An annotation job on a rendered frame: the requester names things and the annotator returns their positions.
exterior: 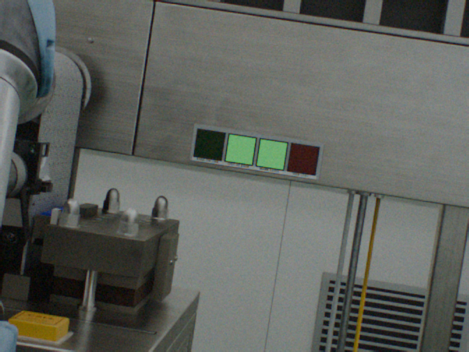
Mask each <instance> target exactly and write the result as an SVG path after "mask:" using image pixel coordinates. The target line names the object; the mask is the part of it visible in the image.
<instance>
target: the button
mask: <svg viewBox="0 0 469 352"><path fill-rule="evenodd" d="M8 323H9V324H10V325H14V326H15V327H16V328H17V331H18V336H23V337H30V338H34V339H42V340H47V341H51V342H57V341H58V340H59V339H61V338H62V337H63V336H64V335H66V334H67V333H68V326H69V318H65V317H60V316H53V315H48V314H40V313H36V312H31V311H22V312H20V313H18V314H17V315H15V316H14V317H12V318H10V319H9V320H8Z"/></svg>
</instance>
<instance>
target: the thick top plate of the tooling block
mask: <svg viewBox="0 0 469 352"><path fill-rule="evenodd" d="M101 209H102V207H99V208H98V212H97V214H96V215H93V216H91V217H88V218H86V219H84V218H80V228H67V227H63V226H58V225H55V224H48V225H46V227H45V237H44V242H43V251H42V256H41V262H42V263H50V264H55V265H62V266H67V267H75V268H80V269H84V270H93V271H97V272H105V273H110V274H117V275H122V276H127V277H135V278H140V277H141V276H142V275H144V274H145V273H146V272H148V271H149V270H150V269H152V268H153V267H154V266H155V265H156V262H157V257H158V248H159V243H160V238H161V237H162V236H163V235H164V234H166V233H168V232H173V233H178V230H179V222H180V220H176V219H169V221H162V220H158V219H151V218H150V215H146V214H138V216H139V218H138V223H139V230H138V234H139V237H128V236H123V235H118V234H117V231H118V230H119V222H120V221H121V218H122V214H123V213H124V211H120V213H114V212H105V211H102V210H101Z"/></svg>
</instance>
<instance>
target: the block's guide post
mask: <svg viewBox="0 0 469 352"><path fill-rule="evenodd" d="M98 278H99V272H97V271H93V270H86V273H85V278H84V288H83V293H82V301H81V303H78V304H77V309H78V310H80V311H87V312H96V311H98V306H97V305H95V301H96V292H97V287H98Z"/></svg>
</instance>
